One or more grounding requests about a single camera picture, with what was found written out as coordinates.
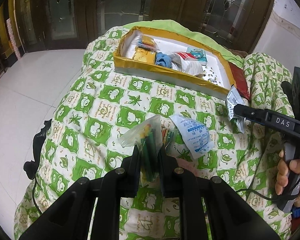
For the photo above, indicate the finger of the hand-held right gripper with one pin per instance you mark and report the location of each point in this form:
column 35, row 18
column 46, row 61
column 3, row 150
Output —
column 252, row 115

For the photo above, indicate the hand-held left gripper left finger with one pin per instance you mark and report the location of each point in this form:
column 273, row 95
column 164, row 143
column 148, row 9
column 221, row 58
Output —
column 136, row 170

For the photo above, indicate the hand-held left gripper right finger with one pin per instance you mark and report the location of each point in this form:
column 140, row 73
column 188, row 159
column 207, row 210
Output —
column 165, row 170

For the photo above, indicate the white packet black text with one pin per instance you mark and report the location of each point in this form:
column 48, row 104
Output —
column 231, row 100

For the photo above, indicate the clear bag of green sticks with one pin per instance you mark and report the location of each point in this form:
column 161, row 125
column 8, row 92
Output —
column 150, row 140

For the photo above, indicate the yellow cardboard box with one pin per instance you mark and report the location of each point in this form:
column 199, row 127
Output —
column 145, row 69

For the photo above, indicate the blue cloth bundle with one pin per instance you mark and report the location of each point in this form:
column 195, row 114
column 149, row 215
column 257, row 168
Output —
column 163, row 60

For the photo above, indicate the person's right hand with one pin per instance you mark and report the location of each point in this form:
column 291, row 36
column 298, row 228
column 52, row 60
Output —
column 298, row 166

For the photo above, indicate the clear bag of colored sticks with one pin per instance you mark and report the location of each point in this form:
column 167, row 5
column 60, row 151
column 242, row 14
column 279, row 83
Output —
column 168, row 137

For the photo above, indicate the red foil packet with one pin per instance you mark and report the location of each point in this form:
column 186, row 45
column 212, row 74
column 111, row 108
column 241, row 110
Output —
column 240, row 80

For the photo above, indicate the white packet blue print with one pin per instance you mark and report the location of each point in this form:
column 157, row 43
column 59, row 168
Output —
column 195, row 135

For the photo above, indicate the lemon print tissue pack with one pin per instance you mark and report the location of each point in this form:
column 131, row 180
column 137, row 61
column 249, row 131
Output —
column 212, row 76

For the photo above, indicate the brown cushion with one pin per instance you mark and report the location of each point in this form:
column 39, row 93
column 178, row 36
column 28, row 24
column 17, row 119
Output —
column 236, row 52

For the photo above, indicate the white plastic bag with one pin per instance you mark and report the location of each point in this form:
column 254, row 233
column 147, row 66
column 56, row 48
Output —
column 191, row 67

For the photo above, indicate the green white printed blanket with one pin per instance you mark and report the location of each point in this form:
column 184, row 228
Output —
column 89, row 105

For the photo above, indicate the teal tissue pack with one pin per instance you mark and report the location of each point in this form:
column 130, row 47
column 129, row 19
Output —
column 197, row 54

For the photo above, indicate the white red packet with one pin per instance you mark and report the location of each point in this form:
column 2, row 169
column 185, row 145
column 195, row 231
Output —
column 180, row 55

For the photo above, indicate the orange yellow packet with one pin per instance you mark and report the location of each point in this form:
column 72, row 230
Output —
column 147, row 42

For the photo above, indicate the wooden glass-door cabinet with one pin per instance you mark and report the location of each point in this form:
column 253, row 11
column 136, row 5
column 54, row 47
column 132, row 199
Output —
column 165, row 0

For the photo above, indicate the stack of white boxes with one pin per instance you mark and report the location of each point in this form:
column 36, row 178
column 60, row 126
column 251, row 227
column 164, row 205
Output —
column 13, row 37

